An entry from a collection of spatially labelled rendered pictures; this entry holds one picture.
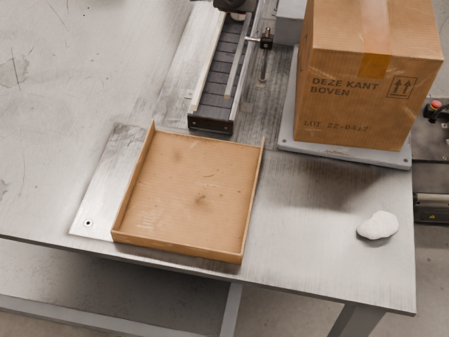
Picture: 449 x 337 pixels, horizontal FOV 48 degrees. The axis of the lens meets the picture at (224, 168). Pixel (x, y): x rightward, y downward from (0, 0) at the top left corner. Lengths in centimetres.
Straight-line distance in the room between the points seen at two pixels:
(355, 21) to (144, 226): 58
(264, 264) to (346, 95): 37
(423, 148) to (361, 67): 109
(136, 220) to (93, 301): 65
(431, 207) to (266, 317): 72
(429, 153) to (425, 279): 47
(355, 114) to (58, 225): 65
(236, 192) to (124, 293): 69
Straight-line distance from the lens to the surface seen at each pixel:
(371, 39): 101
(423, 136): 209
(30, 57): 144
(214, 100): 118
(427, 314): 199
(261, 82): 130
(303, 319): 186
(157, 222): 104
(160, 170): 111
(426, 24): 108
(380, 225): 105
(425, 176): 199
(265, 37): 121
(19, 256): 180
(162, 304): 162
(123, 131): 120
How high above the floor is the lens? 172
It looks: 53 degrees down
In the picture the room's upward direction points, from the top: 2 degrees clockwise
